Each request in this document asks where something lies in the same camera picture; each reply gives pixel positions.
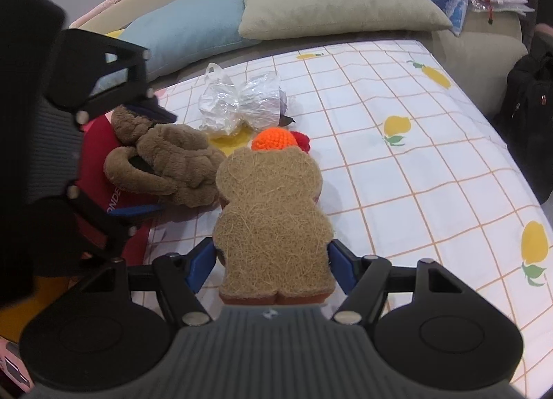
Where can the black backpack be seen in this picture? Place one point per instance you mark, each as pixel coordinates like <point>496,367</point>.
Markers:
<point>531,96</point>

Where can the checked lemon print sheet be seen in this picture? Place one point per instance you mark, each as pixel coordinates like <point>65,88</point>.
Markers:
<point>432,191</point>

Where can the pink printed bag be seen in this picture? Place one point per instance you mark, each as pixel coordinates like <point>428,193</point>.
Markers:
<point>11,360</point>

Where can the beige fabric sofa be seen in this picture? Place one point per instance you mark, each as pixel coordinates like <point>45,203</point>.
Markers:
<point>475,53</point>

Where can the beige pillow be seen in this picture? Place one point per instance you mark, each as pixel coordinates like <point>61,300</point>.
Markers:
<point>337,1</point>

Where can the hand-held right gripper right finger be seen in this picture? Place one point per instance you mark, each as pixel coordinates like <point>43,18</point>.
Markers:
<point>341,265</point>

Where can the light blue pillow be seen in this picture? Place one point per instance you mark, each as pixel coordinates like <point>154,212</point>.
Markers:
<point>194,23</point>

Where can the orange cardboard box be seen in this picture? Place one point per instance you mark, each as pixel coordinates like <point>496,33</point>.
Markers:
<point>47,291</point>

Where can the crumpled clear plastic bag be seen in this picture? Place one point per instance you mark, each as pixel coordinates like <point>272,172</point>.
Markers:
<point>255,100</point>

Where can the red knitted ball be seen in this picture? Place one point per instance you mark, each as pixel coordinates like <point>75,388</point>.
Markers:
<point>301,142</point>

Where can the red lidded box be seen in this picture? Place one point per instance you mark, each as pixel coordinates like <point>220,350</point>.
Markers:
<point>95,165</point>

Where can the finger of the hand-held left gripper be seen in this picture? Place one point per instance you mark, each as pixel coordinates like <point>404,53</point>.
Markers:
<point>160,113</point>
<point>129,212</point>

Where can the bear-shaped brown scrub sponge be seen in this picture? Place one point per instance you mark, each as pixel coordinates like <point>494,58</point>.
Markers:
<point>272,226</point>

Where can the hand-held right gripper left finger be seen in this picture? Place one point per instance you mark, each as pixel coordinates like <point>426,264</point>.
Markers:
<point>199,267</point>

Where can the yellow pillow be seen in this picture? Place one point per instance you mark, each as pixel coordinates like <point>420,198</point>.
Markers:
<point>113,32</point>

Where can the orange knitted ball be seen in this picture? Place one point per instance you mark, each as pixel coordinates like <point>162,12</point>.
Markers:
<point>272,139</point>

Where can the brown plush toy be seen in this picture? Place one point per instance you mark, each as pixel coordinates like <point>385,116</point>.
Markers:
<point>181,157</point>

